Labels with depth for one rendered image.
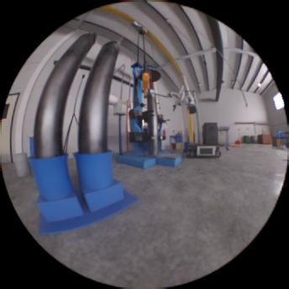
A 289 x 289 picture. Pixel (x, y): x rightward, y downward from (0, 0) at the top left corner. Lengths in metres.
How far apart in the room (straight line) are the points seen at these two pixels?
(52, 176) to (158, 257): 0.57
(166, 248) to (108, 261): 0.24
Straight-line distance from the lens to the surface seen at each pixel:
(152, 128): 1.70
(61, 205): 0.57
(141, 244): 0.46
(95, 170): 0.51
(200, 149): 2.09
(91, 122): 0.52
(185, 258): 0.45
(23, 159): 1.76
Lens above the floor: 0.43
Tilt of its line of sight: 2 degrees down
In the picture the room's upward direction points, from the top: 2 degrees counter-clockwise
